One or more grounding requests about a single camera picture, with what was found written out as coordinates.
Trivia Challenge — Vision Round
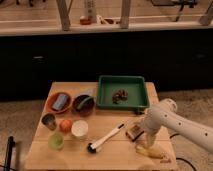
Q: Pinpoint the brown pine cone cluster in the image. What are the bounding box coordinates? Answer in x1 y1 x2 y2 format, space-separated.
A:
112 89 128 104

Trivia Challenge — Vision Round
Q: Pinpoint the orange fruit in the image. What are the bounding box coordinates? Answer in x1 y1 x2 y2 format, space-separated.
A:
59 119 72 133

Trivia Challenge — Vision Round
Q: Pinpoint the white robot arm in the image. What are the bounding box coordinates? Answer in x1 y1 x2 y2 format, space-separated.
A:
142 98 213 154

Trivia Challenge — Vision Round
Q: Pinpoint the white handled black brush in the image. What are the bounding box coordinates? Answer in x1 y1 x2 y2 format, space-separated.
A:
87 124 124 154

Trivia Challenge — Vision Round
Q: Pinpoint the blue grey sponge block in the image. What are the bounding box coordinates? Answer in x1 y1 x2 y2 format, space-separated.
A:
52 94 68 111

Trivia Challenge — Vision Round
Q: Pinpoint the metal cup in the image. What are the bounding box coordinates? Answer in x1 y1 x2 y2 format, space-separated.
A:
41 113 57 130

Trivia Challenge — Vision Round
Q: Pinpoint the green vegetable piece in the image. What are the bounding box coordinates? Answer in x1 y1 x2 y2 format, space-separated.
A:
77 96 93 110

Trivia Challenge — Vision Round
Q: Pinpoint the black pole stand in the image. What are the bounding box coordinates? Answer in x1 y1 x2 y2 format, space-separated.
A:
4 136 15 171

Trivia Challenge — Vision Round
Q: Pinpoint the white paper cup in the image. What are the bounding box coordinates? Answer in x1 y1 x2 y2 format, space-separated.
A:
71 120 88 139

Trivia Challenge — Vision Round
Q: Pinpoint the red bowl on shelf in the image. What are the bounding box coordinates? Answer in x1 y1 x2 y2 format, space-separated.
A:
79 16 92 25

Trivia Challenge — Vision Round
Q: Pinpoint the green plastic cup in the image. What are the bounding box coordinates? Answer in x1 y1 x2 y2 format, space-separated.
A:
48 133 64 150

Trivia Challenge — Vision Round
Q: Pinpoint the dark brown bowl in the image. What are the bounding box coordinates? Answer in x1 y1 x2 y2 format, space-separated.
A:
72 94 95 117

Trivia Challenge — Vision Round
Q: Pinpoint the brown wooden eraser block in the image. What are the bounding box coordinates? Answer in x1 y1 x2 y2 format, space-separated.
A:
126 123 144 142

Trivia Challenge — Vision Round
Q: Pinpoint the orange plastic bowl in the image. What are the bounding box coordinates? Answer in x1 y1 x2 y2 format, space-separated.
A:
46 92 72 114

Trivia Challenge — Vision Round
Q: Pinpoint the black floor cable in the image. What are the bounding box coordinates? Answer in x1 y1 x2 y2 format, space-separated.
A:
169 132 199 171

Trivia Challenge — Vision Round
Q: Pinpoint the green plastic tray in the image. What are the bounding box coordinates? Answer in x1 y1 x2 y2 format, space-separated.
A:
96 75 150 111

